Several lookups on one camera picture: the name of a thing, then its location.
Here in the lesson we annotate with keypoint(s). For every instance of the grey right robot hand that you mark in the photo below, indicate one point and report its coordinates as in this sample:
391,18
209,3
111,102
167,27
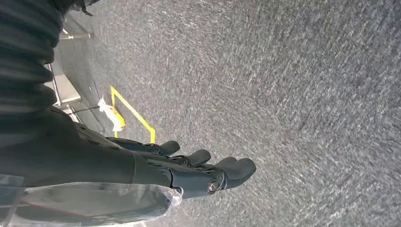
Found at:
94,159

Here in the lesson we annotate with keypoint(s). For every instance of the clear plastic wrap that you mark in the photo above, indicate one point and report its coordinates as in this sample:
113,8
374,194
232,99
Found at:
94,203

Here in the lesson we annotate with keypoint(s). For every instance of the white crumpled tag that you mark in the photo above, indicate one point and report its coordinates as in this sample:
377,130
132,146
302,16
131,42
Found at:
109,114

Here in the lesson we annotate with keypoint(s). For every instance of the yellow floor tape rectangle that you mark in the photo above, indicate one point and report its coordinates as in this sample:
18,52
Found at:
134,114

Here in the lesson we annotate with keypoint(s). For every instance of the grey metal rod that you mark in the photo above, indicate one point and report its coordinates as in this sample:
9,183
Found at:
76,36

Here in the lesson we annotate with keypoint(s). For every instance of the silver metal frame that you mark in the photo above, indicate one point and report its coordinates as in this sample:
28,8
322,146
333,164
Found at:
67,89

